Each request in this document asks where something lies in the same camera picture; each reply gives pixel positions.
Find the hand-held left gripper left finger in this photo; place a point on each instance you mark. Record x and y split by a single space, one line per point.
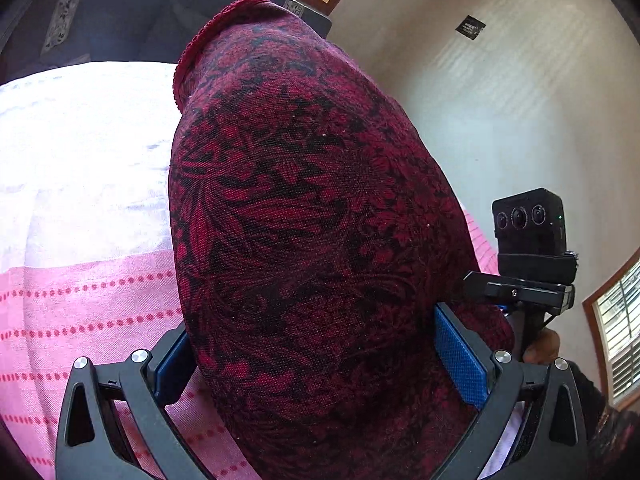
170 375

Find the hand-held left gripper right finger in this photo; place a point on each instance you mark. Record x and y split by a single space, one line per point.
460 360

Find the dark red patterned sweater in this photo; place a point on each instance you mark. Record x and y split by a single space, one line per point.
310 210

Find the person's right hand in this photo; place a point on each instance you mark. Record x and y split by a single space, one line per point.
545 347

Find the small window with blinds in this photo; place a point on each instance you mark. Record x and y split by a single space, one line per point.
620 340

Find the pink checked bed sheet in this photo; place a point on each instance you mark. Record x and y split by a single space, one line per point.
75 210

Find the dark upholstered headboard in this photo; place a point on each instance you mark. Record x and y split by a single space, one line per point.
125 10

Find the black wall sticker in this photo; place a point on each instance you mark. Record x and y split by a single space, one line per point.
471 26

